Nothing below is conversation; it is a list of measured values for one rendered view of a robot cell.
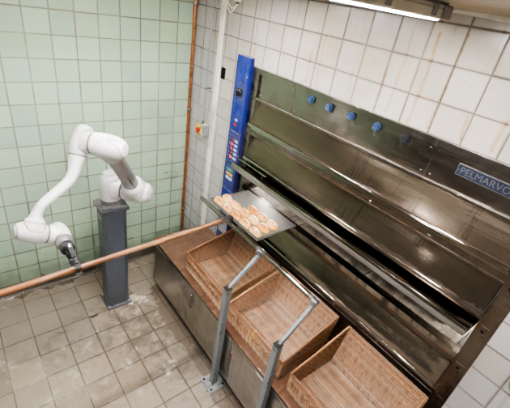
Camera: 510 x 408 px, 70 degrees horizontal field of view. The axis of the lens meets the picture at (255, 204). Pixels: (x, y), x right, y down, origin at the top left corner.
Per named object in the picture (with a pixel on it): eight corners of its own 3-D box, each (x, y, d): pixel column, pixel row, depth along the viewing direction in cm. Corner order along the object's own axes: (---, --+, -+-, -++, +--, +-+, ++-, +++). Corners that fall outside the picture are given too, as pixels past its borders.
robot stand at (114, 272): (100, 295, 325) (92, 200, 275) (123, 287, 337) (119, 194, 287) (108, 311, 312) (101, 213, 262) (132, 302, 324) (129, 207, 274)
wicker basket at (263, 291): (276, 292, 279) (282, 265, 266) (330, 345, 244) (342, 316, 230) (224, 317, 250) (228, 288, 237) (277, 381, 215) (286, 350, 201)
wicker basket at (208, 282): (234, 250, 317) (238, 224, 303) (274, 291, 280) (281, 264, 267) (184, 266, 289) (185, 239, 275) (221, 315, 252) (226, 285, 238)
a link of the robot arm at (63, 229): (70, 248, 211) (45, 248, 201) (62, 235, 221) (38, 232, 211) (75, 233, 208) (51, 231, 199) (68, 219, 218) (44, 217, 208)
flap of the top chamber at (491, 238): (251, 125, 264) (262, 100, 259) (509, 271, 150) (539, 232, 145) (246, 123, 261) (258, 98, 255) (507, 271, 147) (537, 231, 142)
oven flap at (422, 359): (237, 215, 303) (247, 194, 297) (434, 385, 189) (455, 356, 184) (233, 215, 300) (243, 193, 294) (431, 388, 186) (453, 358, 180)
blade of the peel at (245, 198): (257, 241, 232) (257, 238, 231) (210, 201, 266) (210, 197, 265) (295, 226, 253) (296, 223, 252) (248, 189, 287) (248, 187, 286)
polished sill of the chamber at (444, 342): (247, 190, 296) (248, 186, 294) (459, 353, 182) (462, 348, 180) (240, 192, 293) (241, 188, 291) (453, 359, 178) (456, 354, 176)
